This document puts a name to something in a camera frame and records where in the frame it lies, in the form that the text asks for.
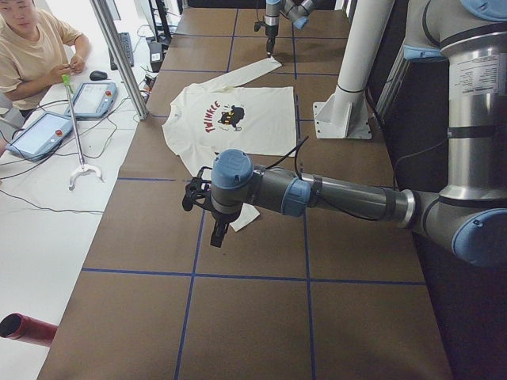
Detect near blue teach pendant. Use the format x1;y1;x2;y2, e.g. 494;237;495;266
6;112;73;161

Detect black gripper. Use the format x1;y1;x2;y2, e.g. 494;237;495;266
265;25;279;55
210;211;240;248

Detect aluminium frame post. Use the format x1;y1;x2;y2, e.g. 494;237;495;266
90;0;149;120

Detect far blue teach pendant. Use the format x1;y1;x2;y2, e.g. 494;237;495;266
71;82;118;120

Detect seated person in beige shirt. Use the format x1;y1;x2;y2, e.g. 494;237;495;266
1;1;90;118

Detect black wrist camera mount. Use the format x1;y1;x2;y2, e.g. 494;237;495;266
181;166;214;211

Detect cream long-sleeve cat shirt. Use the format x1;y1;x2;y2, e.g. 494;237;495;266
162;56;298;234

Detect long reacher grabber tool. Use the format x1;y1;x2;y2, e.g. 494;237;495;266
62;74;103;191

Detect black computer mouse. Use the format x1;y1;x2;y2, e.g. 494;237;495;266
89;70;109;81

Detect black keyboard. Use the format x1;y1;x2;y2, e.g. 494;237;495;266
109;32;135;70

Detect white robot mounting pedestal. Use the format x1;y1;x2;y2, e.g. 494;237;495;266
313;0;395;139

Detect red cylinder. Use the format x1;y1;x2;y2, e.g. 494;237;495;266
1;313;58;347

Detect blue teach pendant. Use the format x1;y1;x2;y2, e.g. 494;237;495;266
71;82;118;120
6;112;73;161

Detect black small box on desk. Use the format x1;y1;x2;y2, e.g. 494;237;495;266
148;40;164;73

